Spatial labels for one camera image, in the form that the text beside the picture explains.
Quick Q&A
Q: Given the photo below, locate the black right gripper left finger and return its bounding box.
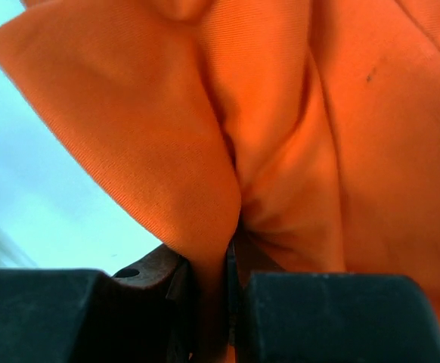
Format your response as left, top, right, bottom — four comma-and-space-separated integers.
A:
0, 246, 191, 362

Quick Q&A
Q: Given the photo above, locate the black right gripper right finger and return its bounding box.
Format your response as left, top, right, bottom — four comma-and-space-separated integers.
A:
226, 235, 440, 362

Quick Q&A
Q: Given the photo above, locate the orange t shirt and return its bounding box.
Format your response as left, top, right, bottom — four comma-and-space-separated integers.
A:
0, 1, 440, 362

